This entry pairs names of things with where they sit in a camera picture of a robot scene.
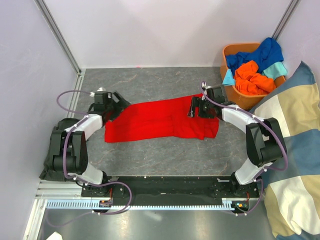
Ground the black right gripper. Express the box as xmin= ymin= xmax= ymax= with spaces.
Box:
xmin=187 ymin=96 xmax=215 ymax=119

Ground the red t shirt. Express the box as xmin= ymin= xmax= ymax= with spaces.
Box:
xmin=104 ymin=95 xmax=219 ymax=143

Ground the white object bottom left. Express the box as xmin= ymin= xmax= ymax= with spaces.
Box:
xmin=46 ymin=231 xmax=63 ymax=240

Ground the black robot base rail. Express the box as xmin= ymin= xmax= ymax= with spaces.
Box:
xmin=81 ymin=175 xmax=261 ymax=199

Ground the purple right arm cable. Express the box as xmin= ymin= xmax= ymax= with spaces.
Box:
xmin=198 ymin=80 xmax=289 ymax=218

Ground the right aluminium corner post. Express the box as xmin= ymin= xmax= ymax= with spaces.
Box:
xmin=271 ymin=0 xmax=301 ymax=41

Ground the aluminium corner frame post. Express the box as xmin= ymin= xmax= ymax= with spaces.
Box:
xmin=34 ymin=0 xmax=82 ymax=75

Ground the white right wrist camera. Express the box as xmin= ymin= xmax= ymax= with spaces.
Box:
xmin=201 ymin=81 xmax=213 ymax=91

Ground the dark green striped folded shirt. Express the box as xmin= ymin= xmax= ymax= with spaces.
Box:
xmin=39 ymin=118 xmax=79 ymax=182

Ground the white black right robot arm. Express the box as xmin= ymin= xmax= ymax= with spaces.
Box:
xmin=187 ymin=81 xmax=289 ymax=197

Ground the light blue slotted cable duct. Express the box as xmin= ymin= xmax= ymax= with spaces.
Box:
xmin=46 ymin=199 xmax=236 ymax=211

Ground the blue and teal t shirt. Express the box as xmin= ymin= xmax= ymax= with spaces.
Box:
xmin=222 ymin=37 xmax=288 ymax=86

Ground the blue and beige checked pillow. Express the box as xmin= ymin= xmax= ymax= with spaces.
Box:
xmin=251 ymin=62 xmax=320 ymax=240

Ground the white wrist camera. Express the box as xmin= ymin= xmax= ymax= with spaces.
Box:
xmin=201 ymin=81 xmax=213 ymax=91
xmin=89 ymin=87 xmax=106 ymax=98

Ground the orange t shirt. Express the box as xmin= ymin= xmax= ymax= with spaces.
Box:
xmin=234 ymin=60 xmax=276 ymax=96

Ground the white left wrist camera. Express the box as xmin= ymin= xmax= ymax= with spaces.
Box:
xmin=89 ymin=87 xmax=106 ymax=98

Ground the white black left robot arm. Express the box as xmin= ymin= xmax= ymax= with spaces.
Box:
xmin=48 ymin=87 xmax=131 ymax=197

